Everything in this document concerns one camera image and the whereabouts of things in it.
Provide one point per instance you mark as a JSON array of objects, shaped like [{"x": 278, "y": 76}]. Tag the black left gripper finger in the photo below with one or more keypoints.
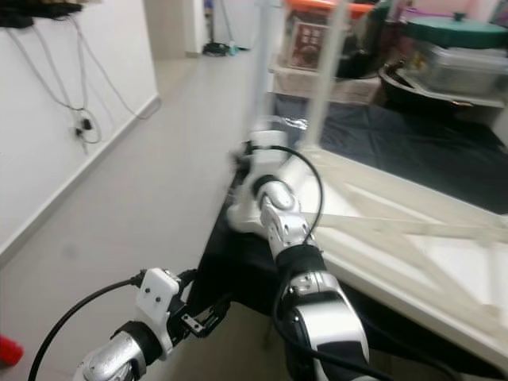
[{"x": 217, "y": 312}]

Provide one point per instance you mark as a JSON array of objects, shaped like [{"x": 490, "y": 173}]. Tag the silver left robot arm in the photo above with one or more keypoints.
[{"x": 115, "y": 357}]

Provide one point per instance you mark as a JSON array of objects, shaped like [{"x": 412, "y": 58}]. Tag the red stool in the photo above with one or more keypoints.
[{"x": 10, "y": 351}]

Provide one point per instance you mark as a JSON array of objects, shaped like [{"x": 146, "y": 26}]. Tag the white plastic table top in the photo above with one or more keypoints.
[{"x": 429, "y": 254}]

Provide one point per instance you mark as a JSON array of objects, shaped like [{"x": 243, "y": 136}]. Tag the black power adapter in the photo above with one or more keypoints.
[{"x": 86, "y": 124}]

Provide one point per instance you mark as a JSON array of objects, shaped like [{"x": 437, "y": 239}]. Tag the small black floor appliance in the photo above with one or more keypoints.
[{"x": 216, "y": 49}]

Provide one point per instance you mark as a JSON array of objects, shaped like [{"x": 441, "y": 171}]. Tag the black tablecloth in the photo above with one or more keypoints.
[{"x": 421, "y": 143}]

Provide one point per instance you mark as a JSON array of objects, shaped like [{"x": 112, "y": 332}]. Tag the red framed poster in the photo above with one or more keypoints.
[{"x": 305, "y": 44}]

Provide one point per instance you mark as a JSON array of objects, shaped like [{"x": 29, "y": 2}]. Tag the large black bowl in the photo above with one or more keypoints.
[{"x": 405, "y": 95}]

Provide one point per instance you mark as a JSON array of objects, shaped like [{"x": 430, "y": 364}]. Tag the white appliance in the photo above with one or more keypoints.
[{"x": 236, "y": 20}]

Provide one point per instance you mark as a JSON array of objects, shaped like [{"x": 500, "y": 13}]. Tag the glossy black bag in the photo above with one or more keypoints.
[{"x": 369, "y": 48}]

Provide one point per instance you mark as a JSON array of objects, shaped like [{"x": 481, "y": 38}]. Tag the orange lidded storage box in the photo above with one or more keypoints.
[{"x": 329, "y": 6}]

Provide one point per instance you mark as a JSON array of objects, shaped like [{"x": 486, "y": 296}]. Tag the black electronic equipment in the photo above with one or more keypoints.
[{"x": 40, "y": 9}]

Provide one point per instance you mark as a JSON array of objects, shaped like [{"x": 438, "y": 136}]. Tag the green round pot lid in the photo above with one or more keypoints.
[{"x": 456, "y": 32}]

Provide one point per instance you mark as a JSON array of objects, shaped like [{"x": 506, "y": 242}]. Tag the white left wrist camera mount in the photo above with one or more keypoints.
[{"x": 159, "y": 294}]

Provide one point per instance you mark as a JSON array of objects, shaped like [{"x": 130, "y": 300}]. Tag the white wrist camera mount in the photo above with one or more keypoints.
[
  {"x": 159, "y": 294},
  {"x": 266, "y": 159}
]

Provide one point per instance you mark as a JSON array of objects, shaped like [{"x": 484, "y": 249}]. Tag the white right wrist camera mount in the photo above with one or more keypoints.
[{"x": 266, "y": 159}]

